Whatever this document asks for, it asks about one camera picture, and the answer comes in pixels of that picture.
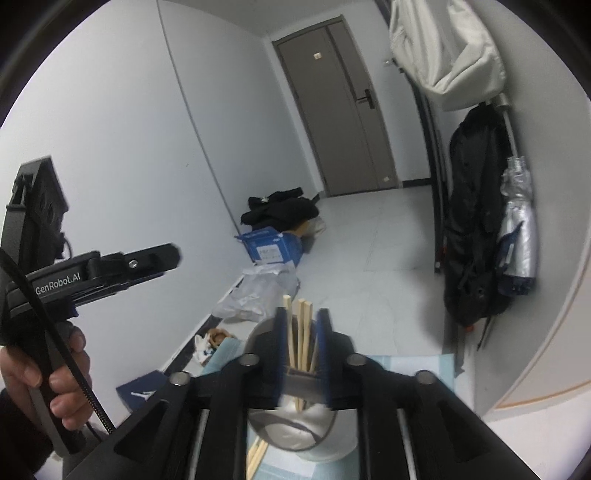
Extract tan boot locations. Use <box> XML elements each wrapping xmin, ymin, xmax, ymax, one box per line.
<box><xmin>205</xmin><ymin>328</ymin><xmax>235</xmax><ymax>355</ymax></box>

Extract person's left hand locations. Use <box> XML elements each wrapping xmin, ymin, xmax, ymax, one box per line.
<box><xmin>1</xmin><ymin>347</ymin><xmax>93</xmax><ymax>432</ymax></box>

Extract black hanging jacket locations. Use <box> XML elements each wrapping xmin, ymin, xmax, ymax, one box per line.
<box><xmin>444</xmin><ymin>103</ymin><xmax>510</xmax><ymax>327</ymax></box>

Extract black clothes pile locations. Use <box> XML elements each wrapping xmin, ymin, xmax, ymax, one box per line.
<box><xmin>240</xmin><ymin>187</ymin><xmax>320</xmax><ymax>232</ymax></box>

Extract blue cardboard box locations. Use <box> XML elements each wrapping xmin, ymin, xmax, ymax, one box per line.
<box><xmin>236</xmin><ymin>227</ymin><xmax>304</xmax><ymax>266</ymax></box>

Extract translucent utensil holder cup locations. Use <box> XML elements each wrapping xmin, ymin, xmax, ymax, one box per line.
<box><xmin>241</xmin><ymin>317</ymin><xmax>362</xmax><ymax>462</ymax></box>

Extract grey-brown door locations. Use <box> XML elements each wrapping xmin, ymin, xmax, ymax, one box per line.
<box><xmin>273</xmin><ymin>17</ymin><xmax>401</xmax><ymax>196</ymax></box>

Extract dark door frame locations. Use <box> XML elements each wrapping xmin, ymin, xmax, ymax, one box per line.
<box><xmin>373</xmin><ymin>0</ymin><xmax>452</xmax><ymax>273</ymax></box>

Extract teal plaid tablecloth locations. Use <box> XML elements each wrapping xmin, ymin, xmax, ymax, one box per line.
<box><xmin>197</xmin><ymin>338</ymin><xmax>491</xmax><ymax>480</ymax></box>

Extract silver folded umbrella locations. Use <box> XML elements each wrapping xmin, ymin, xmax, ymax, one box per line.
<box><xmin>495</xmin><ymin>93</ymin><xmax>539</xmax><ymax>297</ymax></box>

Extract grey plastic bag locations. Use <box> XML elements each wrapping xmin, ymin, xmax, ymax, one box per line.
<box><xmin>211</xmin><ymin>262</ymin><xmax>300</xmax><ymax>323</ymax></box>

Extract blue Jordan shoe box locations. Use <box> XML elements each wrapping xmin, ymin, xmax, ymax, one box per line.
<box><xmin>116</xmin><ymin>370</ymin><xmax>168</xmax><ymax>413</ymax></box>

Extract wooden chopstick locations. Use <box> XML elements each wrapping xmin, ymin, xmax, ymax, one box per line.
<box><xmin>246</xmin><ymin>437</ymin><xmax>264</xmax><ymax>479</ymax></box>
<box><xmin>283</xmin><ymin>295</ymin><xmax>297</xmax><ymax>369</ymax></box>
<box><xmin>295</xmin><ymin>299</ymin><xmax>304</xmax><ymax>413</ymax></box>
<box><xmin>308</xmin><ymin>335</ymin><xmax>318</xmax><ymax>373</ymax></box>
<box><xmin>303</xmin><ymin>301</ymin><xmax>312</xmax><ymax>372</ymax></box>
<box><xmin>247</xmin><ymin>441</ymin><xmax>269</xmax><ymax>480</ymax></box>

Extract white hanging bag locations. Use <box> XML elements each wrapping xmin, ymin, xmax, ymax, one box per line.
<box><xmin>390</xmin><ymin>0</ymin><xmax>507</xmax><ymax>111</ymax></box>

